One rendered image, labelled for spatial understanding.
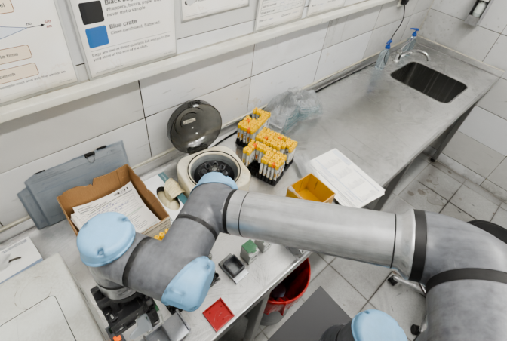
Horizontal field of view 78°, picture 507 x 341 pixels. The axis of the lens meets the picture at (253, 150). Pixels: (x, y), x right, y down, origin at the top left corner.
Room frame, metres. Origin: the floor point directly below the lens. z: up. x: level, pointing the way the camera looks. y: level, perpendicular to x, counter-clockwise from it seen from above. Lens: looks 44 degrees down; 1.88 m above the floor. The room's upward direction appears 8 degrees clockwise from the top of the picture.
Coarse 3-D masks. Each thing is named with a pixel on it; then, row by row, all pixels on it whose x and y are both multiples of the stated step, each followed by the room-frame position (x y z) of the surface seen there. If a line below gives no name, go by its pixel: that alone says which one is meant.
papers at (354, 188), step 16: (320, 160) 1.04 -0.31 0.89; (336, 160) 1.05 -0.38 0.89; (320, 176) 0.94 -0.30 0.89; (336, 176) 0.95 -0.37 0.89; (352, 176) 0.97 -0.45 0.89; (368, 176) 0.98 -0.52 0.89; (336, 192) 0.86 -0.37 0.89; (352, 192) 0.87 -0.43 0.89; (368, 192) 0.88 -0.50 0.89; (384, 192) 0.90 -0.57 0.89
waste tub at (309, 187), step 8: (312, 176) 0.86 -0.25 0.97; (296, 184) 0.81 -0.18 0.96; (304, 184) 0.85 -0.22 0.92; (312, 184) 0.85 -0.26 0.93; (320, 184) 0.83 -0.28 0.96; (288, 192) 0.77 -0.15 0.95; (304, 192) 0.84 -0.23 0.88; (312, 192) 0.84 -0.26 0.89; (320, 192) 0.82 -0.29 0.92; (328, 192) 0.80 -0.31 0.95; (312, 200) 0.81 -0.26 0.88; (320, 200) 0.81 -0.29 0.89; (328, 200) 0.75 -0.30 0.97
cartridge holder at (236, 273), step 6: (228, 258) 0.51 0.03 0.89; (234, 258) 0.51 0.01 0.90; (222, 264) 0.48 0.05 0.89; (228, 264) 0.49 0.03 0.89; (234, 264) 0.49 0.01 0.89; (240, 264) 0.49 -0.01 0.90; (228, 270) 0.46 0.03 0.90; (234, 270) 0.47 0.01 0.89; (240, 270) 0.46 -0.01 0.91; (246, 270) 0.47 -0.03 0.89; (234, 276) 0.44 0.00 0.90; (240, 276) 0.45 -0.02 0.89
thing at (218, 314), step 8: (216, 304) 0.36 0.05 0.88; (224, 304) 0.36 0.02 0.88; (208, 312) 0.34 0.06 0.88; (216, 312) 0.34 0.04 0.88; (224, 312) 0.34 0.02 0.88; (232, 312) 0.34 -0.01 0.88; (208, 320) 0.31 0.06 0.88; (216, 320) 0.32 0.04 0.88; (224, 320) 0.32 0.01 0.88; (216, 328) 0.30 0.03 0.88
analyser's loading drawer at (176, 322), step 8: (176, 312) 0.31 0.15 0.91; (168, 320) 0.29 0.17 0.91; (176, 320) 0.29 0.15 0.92; (184, 320) 0.29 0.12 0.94; (160, 328) 0.27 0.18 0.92; (168, 328) 0.27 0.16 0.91; (176, 328) 0.27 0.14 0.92; (184, 328) 0.27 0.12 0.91; (144, 336) 0.23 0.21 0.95; (152, 336) 0.24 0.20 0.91; (160, 336) 0.25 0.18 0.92; (168, 336) 0.24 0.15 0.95; (176, 336) 0.25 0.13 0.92
